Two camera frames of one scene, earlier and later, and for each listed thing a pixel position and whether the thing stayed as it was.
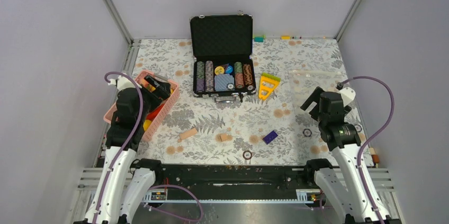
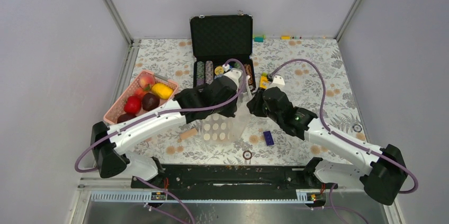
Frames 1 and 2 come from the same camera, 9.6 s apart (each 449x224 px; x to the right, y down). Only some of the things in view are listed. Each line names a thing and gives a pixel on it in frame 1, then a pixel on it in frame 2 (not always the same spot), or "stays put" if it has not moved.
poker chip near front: (247, 154) stays put
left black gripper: (161, 92) to (230, 112)
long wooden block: (187, 134) stays put
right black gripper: (315, 96) to (253, 105)
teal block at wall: (259, 39) stays put
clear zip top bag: (303, 83) to (219, 130)
